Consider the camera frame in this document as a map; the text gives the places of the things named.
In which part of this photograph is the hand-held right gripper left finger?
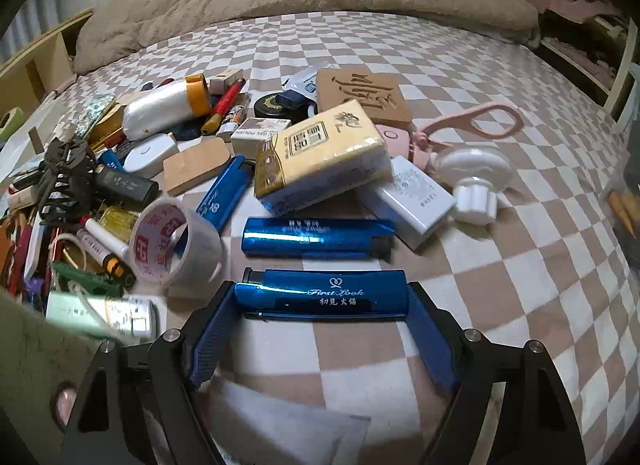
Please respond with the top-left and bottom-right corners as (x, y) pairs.
(60, 280), (238, 465)

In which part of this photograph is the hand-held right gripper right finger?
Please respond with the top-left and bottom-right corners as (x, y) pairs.
(406, 281), (587, 465)

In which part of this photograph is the blue lighter with heart print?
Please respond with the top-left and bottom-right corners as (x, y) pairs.
(234, 266), (408, 322)

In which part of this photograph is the clear packing tape roll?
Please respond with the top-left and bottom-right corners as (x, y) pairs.
(129, 196), (224, 301)

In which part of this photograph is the white tube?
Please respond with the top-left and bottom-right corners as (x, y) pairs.
(45, 290), (160, 341)

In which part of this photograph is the checkered bed sheet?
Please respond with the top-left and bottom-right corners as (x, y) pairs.
(0, 10), (640, 465)

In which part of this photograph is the white power bank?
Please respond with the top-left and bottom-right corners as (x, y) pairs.
(357, 155), (458, 251)

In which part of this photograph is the green clip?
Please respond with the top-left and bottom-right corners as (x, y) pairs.
(50, 260), (123, 298)

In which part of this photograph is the white marker pen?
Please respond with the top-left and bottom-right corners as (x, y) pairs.
(77, 215), (137, 288)

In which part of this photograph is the yellow glass bottle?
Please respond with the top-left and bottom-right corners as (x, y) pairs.
(97, 205), (141, 241)

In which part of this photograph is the flat wooden block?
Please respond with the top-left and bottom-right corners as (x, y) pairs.
(162, 138), (232, 196)

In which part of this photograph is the black tube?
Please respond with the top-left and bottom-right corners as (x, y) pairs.
(92, 164), (160, 205)

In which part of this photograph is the white mushroom-shaped knob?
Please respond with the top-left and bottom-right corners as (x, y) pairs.
(432, 145), (513, 225)

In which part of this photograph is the white oval device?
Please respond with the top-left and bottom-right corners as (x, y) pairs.
(122, 134), (180, 180)

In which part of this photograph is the white small carton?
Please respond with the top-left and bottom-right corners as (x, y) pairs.
(231, 118), (292, 158)

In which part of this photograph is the yellow tissue pack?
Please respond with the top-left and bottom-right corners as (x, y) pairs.
(253, 99), (393, 213)

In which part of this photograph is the small white lighter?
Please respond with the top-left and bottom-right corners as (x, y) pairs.
(216, 104), (250, 141)

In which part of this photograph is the brown hair claw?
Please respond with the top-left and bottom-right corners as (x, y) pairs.
(32, 138), (98, 231)

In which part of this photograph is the red pen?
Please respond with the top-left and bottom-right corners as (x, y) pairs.
(201, 78), (247, 136)

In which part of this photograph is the black round tin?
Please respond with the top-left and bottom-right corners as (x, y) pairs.
(252, 92), (291, 121)

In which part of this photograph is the white plastic film roll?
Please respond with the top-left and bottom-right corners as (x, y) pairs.
(121, 74), (213, 138)

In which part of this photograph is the blue small box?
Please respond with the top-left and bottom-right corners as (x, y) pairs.
(276, 89), (312, 111)

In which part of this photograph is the iridescent packet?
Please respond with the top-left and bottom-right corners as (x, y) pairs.
(75, 92), (118, 138)

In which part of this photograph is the beige small box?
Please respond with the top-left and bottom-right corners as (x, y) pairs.
(207, 68), (244, 95)

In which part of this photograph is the carved wooden plaque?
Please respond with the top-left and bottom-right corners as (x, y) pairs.
(315, 68), (414, 127)

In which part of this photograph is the white printed packet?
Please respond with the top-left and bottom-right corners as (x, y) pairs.
(282, 62), (341, 96)

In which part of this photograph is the wooden rack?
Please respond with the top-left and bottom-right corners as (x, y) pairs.
(500, 0), (640, 121)

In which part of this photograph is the wooden headboard shelf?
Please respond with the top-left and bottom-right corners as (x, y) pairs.
(0, 8), (96, 111)

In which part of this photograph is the pink ring handle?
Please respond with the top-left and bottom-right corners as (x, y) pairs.
(410, 102), (524, 168)

